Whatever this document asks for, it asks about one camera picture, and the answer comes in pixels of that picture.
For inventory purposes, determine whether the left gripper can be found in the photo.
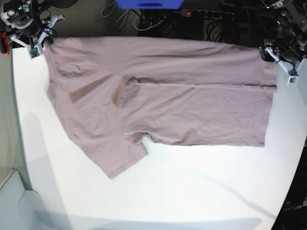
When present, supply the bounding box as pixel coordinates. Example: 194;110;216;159
259;39;307;76

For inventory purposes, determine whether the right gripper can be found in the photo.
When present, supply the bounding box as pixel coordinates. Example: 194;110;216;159
10;15;65;49

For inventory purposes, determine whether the mauve pink t-shirt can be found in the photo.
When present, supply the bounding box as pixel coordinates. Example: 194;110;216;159
44;36;277;178

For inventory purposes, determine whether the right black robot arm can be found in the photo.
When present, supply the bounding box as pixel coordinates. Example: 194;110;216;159
0;0;65;55

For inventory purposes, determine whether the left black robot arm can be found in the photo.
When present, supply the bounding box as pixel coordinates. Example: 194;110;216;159
257;0;307;78

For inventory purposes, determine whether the red and black clamp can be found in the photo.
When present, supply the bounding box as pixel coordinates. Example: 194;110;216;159
0;31;10;56

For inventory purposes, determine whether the black power strip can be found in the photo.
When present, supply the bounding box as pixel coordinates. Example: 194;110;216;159
180;9;235;21

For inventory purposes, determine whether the blue plastic bin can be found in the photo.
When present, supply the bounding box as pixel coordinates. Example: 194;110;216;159
116;0;183;9

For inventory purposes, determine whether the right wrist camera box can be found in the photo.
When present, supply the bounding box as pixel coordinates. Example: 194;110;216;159
28;46;44;59

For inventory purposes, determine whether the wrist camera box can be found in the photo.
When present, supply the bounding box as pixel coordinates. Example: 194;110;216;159
287;75;299;85
28;46;44;59

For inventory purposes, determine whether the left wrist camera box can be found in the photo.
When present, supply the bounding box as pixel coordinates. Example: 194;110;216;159
287;75;299;85

